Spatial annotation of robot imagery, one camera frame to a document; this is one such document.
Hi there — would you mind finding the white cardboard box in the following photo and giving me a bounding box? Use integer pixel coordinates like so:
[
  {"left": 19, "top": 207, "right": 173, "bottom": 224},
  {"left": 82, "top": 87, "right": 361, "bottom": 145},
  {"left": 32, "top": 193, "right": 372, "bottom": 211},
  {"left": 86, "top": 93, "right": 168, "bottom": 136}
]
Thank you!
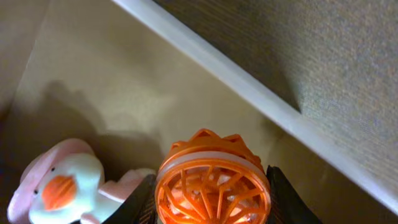
[{"left": 1, "top": 1, "right": 397, "bottom": 223}]

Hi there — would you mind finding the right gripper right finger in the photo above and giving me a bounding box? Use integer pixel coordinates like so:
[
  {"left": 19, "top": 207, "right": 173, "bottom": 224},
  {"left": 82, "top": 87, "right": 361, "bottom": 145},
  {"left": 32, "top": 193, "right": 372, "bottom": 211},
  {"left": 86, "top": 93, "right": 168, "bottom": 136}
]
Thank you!
[{"left": 266, "top": 166, "right": 322, "bottom": 224}]

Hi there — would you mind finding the white duck pink hat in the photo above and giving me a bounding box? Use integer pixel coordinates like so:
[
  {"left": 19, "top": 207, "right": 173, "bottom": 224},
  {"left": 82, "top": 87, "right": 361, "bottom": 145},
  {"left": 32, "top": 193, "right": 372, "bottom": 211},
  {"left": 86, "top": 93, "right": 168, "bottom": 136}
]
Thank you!
[{"left": 7, "top": 138, "right": 154, "bottom": 223}]

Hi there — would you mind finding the orange round cage ball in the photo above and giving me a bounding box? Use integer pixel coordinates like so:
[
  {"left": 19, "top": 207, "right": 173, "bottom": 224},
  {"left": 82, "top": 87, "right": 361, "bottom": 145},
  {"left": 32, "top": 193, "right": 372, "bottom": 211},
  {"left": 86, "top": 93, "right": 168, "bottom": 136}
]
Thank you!
[{"left": 154, "top": 129, "right": 271, "bottom": 224}]

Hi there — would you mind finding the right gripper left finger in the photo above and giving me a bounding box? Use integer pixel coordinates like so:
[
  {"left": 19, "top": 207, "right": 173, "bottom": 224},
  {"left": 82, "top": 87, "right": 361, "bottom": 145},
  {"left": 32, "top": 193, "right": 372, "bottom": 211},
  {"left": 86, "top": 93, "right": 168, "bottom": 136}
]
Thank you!
[{"left": 103, "top": 174, "right": 157, "bottom": 224}]

